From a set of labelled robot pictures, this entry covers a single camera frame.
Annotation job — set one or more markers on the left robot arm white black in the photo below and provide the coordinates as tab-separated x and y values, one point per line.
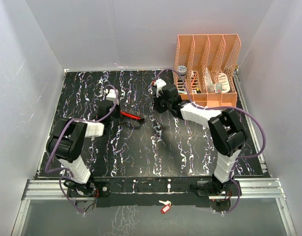
66	143

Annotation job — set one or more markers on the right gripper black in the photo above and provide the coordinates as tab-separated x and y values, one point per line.
156	104

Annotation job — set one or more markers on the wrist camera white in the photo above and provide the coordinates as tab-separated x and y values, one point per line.
111	95
159	84

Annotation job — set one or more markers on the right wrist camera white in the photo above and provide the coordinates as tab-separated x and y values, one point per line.
159	84

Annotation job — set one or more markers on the small jar with lid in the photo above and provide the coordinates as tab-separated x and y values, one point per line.
182	71

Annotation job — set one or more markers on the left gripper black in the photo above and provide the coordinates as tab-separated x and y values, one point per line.
118	108

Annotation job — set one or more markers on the red handled key organizer plate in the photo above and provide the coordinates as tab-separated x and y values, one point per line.
133	116

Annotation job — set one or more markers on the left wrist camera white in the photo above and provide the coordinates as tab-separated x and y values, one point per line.
111	95

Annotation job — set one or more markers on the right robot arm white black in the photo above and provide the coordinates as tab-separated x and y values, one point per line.
228	135

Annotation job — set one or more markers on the orange file organizer rack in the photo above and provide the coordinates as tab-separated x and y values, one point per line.
210	62

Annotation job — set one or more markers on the white labelled packet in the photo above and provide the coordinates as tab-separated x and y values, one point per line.
222	85

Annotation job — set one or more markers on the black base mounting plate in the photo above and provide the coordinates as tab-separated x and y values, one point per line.
154	191

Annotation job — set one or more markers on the red tag with key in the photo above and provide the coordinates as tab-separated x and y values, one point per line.
166	207

